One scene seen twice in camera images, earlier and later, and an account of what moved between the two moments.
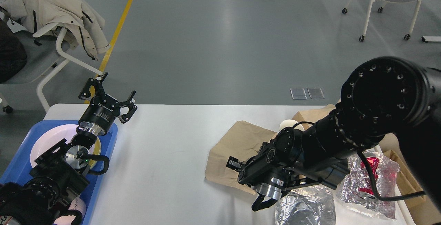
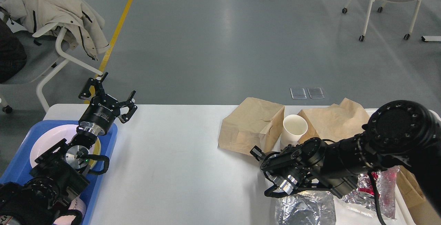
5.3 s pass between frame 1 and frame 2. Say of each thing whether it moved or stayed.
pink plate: stayed
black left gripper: stayed
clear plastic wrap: stayed
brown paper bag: moved
